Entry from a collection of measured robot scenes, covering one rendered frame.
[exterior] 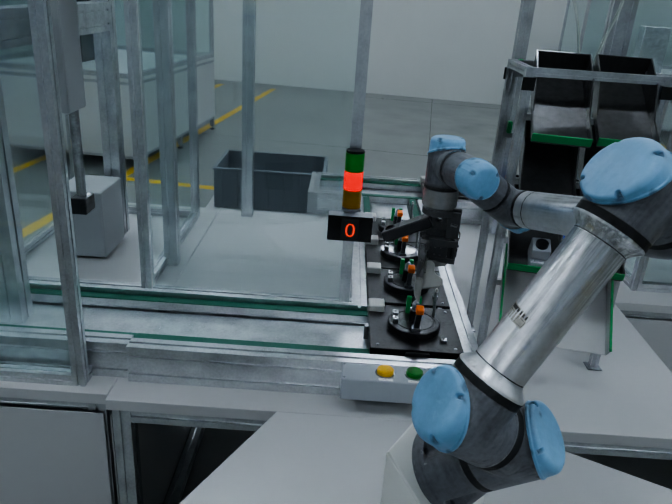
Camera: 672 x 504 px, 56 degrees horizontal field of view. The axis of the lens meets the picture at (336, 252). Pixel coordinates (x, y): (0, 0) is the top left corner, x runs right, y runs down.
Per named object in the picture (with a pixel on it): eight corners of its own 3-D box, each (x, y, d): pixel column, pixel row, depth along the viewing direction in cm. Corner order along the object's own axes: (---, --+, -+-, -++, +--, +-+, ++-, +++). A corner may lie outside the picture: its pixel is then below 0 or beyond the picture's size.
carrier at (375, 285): (449, 312, 183) (455, 274, 178) (367, 307, 183) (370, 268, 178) (439, 277, 205) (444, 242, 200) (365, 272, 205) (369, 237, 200)
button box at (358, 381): (427, 405, 149) (430, 383, 147) (339, 399, 149) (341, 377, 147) (424, 388, 156) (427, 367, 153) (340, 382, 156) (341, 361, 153)
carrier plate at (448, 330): (463, 360, 159) (464, 353, 159) (369, 354, 159) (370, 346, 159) (450, 315, 182) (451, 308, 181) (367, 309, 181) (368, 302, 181)
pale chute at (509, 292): (547, 351, 159) (551, 347, 155) (494, 343, 161) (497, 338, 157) (554, 250, 169) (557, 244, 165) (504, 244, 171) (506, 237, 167)
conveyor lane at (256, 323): (458, 389, 163) (464, 357, 159) (136, 367, 163) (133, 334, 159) (444, 334, 189) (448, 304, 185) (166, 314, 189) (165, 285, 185)
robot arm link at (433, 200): (422, 190, 132) (426, 181, 140) (419, 210, 134) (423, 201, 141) (458, 194, 131) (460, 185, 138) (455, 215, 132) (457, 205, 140)
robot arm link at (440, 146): (442, 141, 126) (423, 133, 133) (435, 194, 129) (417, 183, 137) (476, 141, 128) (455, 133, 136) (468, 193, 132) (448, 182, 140)
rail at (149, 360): (481, 405, 157) (488, 368, 153) (128, 381, 157) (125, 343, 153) (477, 392, 162) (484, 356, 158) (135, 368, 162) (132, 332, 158)
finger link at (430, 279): (439, 302, 133) (446, 261, 135) (412, 298, 134) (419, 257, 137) (439, 305, 136) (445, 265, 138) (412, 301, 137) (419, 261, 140)
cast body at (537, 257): (546, 272, 154) (552, 253, 148) (527, 270, 154) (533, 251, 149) (544, 247, 159) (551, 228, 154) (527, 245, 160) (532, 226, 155)
